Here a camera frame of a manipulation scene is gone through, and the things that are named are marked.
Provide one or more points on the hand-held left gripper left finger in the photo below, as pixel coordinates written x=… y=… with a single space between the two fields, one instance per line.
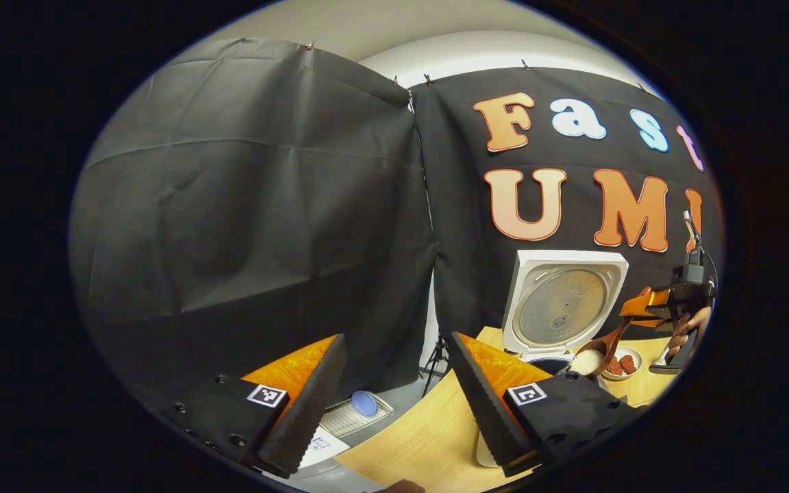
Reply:
x=312 y=404

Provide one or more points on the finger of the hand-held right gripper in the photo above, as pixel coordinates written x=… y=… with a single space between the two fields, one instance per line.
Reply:
x=649 y=322
x=641 y=302

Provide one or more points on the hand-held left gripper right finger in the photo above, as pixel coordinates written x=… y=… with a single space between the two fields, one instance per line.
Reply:
x=480 y=404

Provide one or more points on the wooden spoon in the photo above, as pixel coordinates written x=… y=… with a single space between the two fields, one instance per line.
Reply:
x=615 y=337

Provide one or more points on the white rice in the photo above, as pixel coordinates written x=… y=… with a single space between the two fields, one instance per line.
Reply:
x=587 y=361

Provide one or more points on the white rice cooker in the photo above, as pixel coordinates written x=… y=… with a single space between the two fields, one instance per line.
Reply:
x=562 y=301

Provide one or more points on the white round plate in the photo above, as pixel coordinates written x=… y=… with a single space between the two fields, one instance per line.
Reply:
x=636 y=357

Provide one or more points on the grey slatted tray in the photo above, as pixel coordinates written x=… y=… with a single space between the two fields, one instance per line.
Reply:
x=348 y=422

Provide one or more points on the red meat piece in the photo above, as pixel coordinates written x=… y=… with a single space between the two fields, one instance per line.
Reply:
x=629 y=363
x=614 y=367

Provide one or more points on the white labelled box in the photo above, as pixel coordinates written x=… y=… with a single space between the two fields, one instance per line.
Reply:
x=326 y=448

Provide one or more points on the blue oval lid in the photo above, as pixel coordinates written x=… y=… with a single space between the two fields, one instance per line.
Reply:
x=365 y=404

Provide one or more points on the black tripod stand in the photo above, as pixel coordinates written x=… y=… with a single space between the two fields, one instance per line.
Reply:
x=437 y=356

